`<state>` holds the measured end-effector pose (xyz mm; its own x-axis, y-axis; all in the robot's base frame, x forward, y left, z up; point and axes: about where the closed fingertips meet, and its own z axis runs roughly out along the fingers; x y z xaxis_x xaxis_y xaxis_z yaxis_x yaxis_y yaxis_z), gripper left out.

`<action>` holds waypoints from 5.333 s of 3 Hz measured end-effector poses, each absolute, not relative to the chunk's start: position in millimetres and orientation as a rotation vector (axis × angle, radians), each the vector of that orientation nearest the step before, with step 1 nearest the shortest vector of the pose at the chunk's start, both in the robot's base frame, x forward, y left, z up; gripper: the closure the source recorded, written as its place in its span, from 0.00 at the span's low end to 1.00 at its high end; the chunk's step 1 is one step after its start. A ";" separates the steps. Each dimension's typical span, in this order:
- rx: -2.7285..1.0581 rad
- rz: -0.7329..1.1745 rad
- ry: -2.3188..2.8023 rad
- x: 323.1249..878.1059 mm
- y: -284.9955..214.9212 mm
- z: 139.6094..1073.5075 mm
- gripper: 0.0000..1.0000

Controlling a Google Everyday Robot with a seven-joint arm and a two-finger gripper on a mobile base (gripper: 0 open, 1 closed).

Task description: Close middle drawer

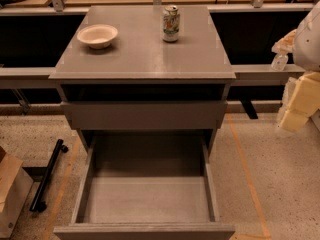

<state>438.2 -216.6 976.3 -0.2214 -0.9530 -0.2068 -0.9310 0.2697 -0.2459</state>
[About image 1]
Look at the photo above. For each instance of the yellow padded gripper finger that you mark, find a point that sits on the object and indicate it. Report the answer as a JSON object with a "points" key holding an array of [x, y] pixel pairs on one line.
{"points": [[301, 99]]}

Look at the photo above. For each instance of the grey drawer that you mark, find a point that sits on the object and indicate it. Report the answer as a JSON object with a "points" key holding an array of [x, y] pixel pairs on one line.
{"points": [[144, 115], [146, 186]]}

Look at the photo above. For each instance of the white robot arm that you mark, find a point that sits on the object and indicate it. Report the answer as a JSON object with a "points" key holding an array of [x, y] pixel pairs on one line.
{"points": [[304, 44]]}

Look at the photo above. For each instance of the grey drawer cabinet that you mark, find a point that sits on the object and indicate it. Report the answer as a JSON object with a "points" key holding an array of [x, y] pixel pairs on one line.
{"points": [[139, 66]]}

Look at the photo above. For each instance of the grey top drawer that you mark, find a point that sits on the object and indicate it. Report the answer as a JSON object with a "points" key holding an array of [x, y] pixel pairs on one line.
{"points": [[144, 115]]}

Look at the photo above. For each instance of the clear sanitizer bottle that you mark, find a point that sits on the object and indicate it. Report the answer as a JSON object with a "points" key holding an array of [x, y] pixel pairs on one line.
{"points": [[279, 62]]}

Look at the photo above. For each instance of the green white soda can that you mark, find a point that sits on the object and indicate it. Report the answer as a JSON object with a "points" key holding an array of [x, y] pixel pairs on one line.
{"points": [[171, 23]]}

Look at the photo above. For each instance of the white paper bowl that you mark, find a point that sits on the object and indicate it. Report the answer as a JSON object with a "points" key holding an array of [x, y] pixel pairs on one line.
{"points": [[97, 36]]}

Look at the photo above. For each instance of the black metal bar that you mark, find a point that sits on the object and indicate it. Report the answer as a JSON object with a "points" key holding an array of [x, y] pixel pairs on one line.
{"points": [[38, 205]]}

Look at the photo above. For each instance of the brown cardboard box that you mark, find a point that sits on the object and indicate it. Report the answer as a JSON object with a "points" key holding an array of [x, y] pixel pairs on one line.
{"points": [[15, 185]]}

